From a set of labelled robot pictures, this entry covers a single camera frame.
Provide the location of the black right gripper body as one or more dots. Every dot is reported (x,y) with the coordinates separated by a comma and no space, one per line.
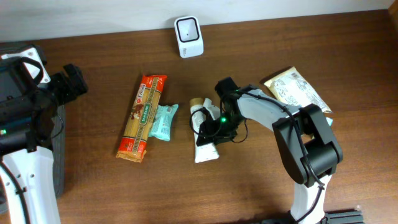
(208,134)

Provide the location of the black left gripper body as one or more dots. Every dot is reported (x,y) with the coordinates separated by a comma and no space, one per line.
(66,86)

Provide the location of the white tube gold cap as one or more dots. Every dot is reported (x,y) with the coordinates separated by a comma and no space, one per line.
(203,152)

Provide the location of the teal wipes packet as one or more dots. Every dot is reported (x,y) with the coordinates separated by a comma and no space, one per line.
(161,127)

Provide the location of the yellow snack bag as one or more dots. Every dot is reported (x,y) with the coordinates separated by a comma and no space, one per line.
(291,88)

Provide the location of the red spaghetti packet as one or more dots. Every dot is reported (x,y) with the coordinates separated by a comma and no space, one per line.
(134,140)

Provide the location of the small green tissue pack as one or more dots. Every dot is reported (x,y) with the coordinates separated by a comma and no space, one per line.
(329,121)

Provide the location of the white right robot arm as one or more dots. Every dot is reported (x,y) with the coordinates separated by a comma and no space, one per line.
(307,146)

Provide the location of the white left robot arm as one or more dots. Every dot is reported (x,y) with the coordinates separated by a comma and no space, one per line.
(32,132)

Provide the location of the white barcode scanner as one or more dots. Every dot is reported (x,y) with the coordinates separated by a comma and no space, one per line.
(189,37)

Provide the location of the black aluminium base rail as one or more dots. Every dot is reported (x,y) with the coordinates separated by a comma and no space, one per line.
(335,217)

